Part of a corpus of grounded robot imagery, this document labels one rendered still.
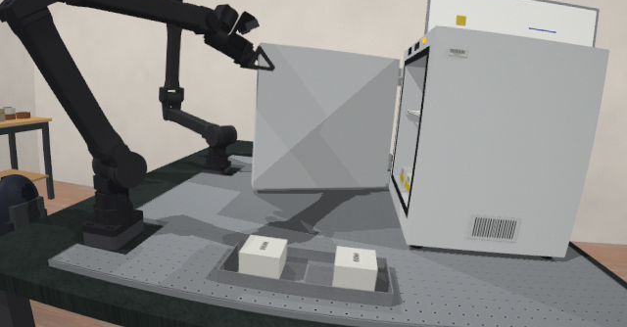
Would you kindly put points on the beige cardboard box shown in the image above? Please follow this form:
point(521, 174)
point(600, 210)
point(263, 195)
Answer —
point(407, 185)

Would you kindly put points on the white cardboard cryo box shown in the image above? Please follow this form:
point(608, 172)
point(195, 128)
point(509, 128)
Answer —
point(355, 268)

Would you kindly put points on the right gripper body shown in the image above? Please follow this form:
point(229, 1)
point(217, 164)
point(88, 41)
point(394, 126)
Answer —
point(238, 55)

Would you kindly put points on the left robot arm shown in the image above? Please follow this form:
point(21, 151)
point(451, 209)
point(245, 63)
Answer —
point(217, 137)

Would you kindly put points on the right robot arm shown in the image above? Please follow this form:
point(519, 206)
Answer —
point(32, 22)

